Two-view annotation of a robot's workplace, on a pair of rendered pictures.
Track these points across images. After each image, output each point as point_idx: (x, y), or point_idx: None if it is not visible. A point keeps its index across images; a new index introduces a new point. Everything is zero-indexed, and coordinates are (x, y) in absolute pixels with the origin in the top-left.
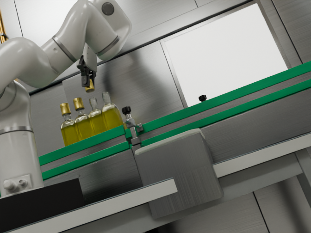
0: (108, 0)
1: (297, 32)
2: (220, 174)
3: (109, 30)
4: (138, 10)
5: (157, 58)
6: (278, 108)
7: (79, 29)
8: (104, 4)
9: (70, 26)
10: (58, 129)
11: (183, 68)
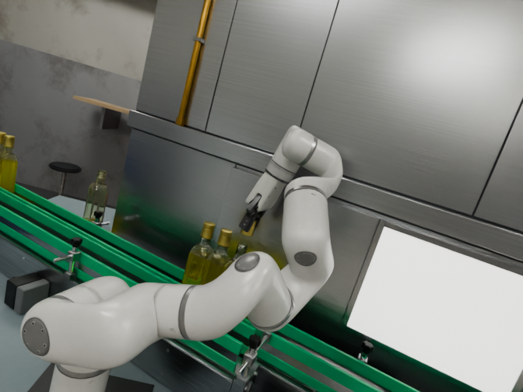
0: (315, 249)
1: None
2: None
3: (277, 314)
4: (387, 147)
5: (358, 240)
6: None
7: (219, 333)
8: (303, 253)
9: (208, 322)
10: (200, 213)
11: (379, 278)
